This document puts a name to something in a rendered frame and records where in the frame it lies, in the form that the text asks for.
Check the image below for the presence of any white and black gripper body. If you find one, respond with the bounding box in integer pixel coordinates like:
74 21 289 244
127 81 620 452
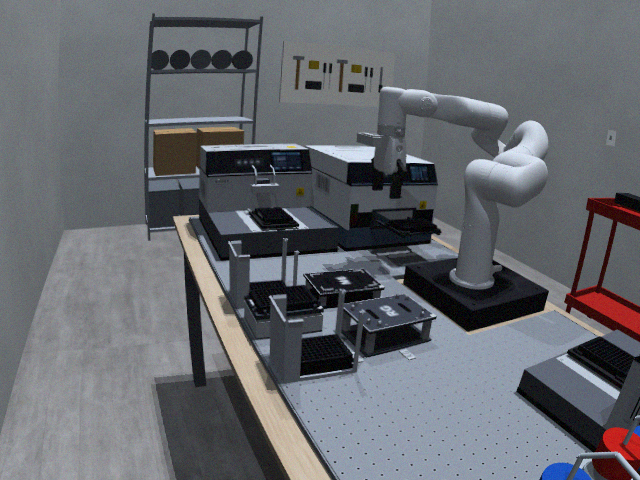
374 136 406 175

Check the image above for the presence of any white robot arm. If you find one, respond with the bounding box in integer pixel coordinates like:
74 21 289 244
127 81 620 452
356 87 548 290

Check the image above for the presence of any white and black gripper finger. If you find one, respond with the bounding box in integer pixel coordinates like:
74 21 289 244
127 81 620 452
371 157 384 190
389 159 407 199

